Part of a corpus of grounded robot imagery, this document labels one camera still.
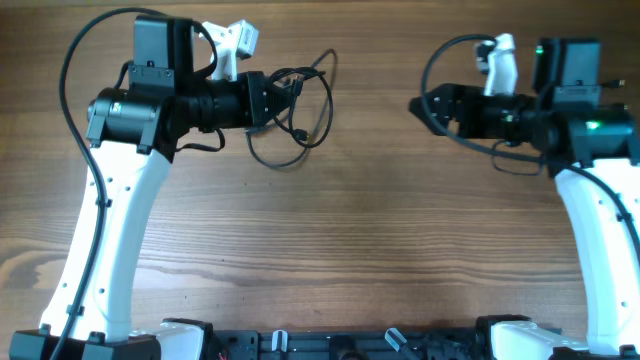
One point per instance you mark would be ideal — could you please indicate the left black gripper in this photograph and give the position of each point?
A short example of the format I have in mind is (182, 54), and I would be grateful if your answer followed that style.
(252, 113)

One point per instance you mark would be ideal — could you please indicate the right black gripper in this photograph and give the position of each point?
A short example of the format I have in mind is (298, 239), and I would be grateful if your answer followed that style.
(455, 99)

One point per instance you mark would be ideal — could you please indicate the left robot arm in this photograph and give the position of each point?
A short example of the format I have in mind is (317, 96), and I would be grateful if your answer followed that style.
(183, 76)

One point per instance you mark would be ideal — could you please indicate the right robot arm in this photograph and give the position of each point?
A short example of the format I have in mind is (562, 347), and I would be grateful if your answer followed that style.
(591, 152)

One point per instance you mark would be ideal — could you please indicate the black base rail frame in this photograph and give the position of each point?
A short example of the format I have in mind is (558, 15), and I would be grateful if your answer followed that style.
(430, 343)

